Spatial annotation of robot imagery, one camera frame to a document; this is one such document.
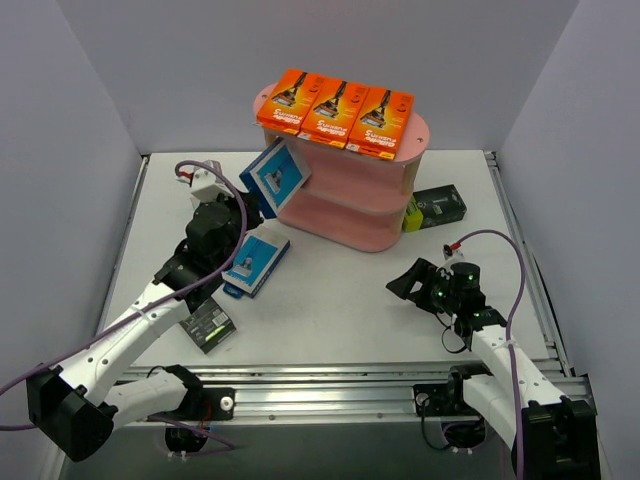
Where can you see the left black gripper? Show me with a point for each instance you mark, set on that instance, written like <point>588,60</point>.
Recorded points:
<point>250,210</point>

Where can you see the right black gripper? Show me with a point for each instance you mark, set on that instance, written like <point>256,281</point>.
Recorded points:
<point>426,289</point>

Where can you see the blue razor box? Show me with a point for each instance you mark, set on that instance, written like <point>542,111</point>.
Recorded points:
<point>260,254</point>
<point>275,176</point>

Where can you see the black green razor box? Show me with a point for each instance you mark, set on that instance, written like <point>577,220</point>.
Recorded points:
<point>208,326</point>
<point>433,207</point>

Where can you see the small orange razor box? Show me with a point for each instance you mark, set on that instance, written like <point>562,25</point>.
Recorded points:
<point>380,123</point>

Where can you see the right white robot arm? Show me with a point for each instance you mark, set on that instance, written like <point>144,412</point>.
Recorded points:
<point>550,435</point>

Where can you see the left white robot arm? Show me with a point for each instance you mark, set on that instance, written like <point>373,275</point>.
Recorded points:
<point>79,402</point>

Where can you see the pink three-tier shelf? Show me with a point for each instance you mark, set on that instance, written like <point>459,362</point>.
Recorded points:
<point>353,199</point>

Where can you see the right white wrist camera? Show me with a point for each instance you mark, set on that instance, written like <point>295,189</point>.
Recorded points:
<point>452,253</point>

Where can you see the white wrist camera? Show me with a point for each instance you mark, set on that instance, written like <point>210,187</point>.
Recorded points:
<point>204,186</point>
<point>452,253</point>

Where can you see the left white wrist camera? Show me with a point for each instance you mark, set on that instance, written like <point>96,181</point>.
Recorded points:
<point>204,186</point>

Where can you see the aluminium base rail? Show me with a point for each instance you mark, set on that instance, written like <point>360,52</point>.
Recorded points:
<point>284,395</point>

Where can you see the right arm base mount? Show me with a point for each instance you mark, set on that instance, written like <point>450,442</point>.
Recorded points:
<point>447,426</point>

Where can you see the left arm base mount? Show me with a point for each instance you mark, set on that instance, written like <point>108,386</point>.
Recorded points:
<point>190,428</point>

